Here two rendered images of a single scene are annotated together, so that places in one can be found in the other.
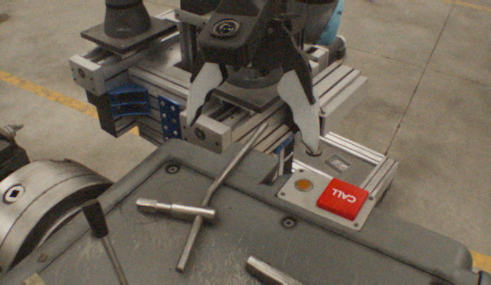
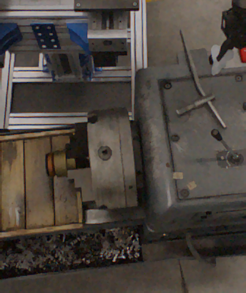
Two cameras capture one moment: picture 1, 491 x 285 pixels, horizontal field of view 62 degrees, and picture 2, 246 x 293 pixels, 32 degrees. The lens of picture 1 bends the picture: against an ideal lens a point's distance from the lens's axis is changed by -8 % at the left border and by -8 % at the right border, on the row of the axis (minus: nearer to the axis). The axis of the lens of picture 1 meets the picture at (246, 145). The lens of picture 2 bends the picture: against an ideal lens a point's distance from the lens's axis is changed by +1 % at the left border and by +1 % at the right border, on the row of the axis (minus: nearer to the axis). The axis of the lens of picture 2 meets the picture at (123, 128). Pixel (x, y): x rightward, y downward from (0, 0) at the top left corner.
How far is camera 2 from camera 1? 0.87 m
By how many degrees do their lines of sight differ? 36
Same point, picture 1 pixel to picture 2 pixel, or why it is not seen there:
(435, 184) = not seen: outside the picture
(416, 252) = not seen: outside the picture
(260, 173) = (206, 61)
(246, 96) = (124, 4)
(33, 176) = (102, 138)
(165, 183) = (173, 94)
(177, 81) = (42, 7)
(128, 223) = (181, 124)
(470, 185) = not seen: outside the picture
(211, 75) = (228, 55)
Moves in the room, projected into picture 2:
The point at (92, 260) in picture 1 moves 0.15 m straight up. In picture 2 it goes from (187, 150) to (194, 132)
